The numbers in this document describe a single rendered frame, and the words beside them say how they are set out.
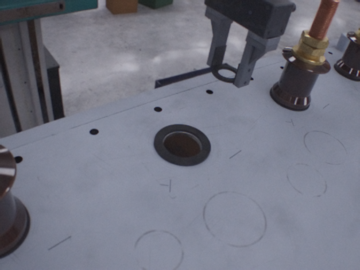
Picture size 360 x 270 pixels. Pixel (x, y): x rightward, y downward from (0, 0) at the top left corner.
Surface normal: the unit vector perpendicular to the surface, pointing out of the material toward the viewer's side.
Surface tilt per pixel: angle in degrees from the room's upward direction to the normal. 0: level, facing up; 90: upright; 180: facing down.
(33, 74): 90
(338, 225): 0
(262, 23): 90
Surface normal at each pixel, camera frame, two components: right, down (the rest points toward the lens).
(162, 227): 0.16, -0.72
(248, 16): -0.77, 0.33
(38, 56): 0.62, 0.61
